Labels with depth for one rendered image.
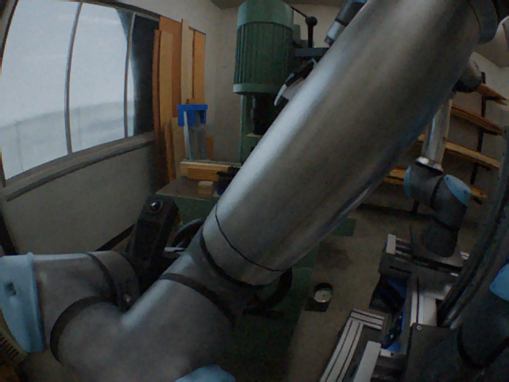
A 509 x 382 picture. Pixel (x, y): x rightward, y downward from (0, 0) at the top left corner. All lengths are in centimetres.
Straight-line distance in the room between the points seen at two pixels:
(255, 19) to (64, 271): 67
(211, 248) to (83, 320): 10
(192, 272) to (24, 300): 13
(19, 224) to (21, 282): 150
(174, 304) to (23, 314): 11
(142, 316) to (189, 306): 3
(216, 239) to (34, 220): 159
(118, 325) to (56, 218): 162
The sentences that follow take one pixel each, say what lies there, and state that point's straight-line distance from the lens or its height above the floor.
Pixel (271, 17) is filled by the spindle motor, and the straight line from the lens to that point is 68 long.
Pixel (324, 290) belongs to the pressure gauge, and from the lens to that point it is 69.
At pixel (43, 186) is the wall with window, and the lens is 167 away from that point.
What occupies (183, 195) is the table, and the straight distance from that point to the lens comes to 68.
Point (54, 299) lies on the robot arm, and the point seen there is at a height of 106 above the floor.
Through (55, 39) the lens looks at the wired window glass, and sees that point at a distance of 184.
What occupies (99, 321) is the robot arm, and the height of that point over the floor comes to 106.
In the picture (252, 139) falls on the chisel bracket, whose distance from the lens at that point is 68.
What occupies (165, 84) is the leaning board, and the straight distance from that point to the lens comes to 220.
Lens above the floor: 117
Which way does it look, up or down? 22 degrees down
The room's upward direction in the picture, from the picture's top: 3 degrees clockwise
